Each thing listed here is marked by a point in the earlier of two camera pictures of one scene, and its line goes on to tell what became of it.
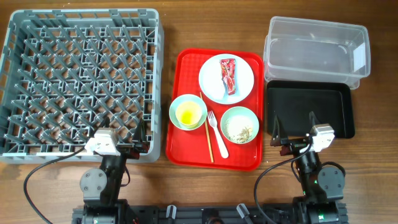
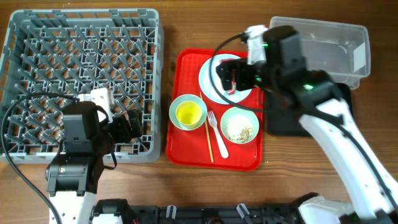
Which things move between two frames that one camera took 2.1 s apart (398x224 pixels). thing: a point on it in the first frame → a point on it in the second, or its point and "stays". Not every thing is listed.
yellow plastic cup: (188, 114) stays
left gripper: (140, 141) → (122, 123)
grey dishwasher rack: (63, 71) stays
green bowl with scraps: (239, 125) stays
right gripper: (294, 146) → (242, 68)
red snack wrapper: (228, 71) stays
